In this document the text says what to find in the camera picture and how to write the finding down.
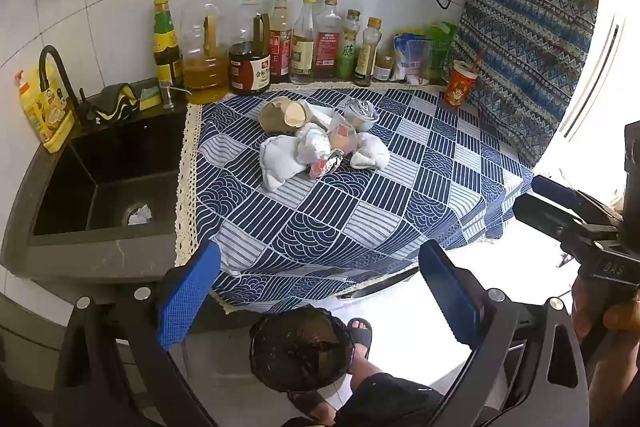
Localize small yellow oil bottle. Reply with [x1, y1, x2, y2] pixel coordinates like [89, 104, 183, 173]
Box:
[354, 17, 383, 88]

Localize blue white patterned tablecloth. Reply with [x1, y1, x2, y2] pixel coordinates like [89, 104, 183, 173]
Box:
[175, 84, 536, 315]

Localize dark bottle with red label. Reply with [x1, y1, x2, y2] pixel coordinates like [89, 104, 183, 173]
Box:
[269, 0, 293, 84]

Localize black yellow cloth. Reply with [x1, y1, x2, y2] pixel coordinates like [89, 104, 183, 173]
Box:
[92, 83, 143, 124]

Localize black faucet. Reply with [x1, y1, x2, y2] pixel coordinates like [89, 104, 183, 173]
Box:
[39, 45, 93, 128]

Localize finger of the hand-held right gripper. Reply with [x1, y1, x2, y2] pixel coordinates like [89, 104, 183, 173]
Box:
[512, 193, 596, 250]
[531, 175, 623, 228]

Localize person's leg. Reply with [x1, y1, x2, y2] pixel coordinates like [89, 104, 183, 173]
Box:
[350, 344, 393, 390]

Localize metal soap pump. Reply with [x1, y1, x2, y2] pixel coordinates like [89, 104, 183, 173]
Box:
[159, 79, 193, 110]

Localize small glass jar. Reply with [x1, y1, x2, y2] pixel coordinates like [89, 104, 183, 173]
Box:
[374, 53, 396, 82]

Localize clear bottle with yellow cap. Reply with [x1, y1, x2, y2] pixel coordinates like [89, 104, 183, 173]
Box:
[290, 0, 318, 86]

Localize clear bottle with red label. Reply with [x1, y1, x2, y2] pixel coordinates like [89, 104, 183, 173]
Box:
[314, 0, 343, 82]

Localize black sandal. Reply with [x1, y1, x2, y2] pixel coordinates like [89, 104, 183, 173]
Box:
[345, 317, 374, 349]
[287, 388, 337, 427]

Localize blue zigzag patterned cloth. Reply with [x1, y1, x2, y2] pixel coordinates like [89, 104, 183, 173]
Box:
[447, 0, 601, 168]

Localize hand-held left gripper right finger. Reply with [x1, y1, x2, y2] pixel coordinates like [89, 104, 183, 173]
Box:
[417, 239, 591, 427]

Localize person's right hand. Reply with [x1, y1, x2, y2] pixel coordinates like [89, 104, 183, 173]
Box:
[571, 277, 640, 358]

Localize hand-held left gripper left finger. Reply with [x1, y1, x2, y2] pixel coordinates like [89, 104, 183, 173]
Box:
[52, 239, 223, 427]

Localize black sink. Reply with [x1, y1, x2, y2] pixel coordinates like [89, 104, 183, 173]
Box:
[30, 112, 190, 239]

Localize white refrigerator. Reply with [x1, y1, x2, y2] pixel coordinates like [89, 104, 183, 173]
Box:
[532, 0, 640, 208]

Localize green label sauce bottle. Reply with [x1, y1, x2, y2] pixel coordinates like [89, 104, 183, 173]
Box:
[152, 0, 183, 88]

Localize green packet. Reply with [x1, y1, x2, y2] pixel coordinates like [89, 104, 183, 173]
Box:
[427, 22, 460, 84]

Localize white paper wrapper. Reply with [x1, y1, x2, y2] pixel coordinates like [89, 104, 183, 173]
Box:
[296, 125, 332, 165]

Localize person's black shorts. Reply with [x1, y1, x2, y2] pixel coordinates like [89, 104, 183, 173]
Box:
[334, 371, 451, 427]

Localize yellow detergent bottle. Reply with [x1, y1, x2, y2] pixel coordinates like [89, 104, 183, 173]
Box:
[14, 67, 76, 154]

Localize small red yellow wrapper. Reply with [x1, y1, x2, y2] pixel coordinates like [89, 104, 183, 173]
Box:
[307, 149, 343, 180]

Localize white tissue in drain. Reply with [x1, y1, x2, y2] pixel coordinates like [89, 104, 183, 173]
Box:
[127, 204, 152, 226]

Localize red paper cup with straw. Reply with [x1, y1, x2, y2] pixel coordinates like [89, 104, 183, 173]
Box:
[444, 47, 487, 108]

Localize black mesh bin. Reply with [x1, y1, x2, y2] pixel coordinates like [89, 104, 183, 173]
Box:
[249, 307, 355, 394]

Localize large white tissue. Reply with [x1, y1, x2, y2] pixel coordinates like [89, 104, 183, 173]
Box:
[259, 135, 306, 192]

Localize small white tissue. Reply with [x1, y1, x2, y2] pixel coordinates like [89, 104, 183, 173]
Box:
[350, 132, 391, 170]

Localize dark soy sauce jug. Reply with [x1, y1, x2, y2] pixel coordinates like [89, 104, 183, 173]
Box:
[228, 0, 272, 96]

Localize green label oil bottle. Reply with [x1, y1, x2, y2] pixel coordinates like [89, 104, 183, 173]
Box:
[336, 9, 362, 82]

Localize clear plastic foil cup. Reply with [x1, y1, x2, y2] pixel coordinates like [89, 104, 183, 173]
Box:
[344, 98, 378, 132]

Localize person's right forearm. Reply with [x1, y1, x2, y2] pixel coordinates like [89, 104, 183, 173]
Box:
[587, 344, 640, 427]

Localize yellow green sponge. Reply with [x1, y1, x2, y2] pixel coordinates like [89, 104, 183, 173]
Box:
[135, 79, 163, 111]

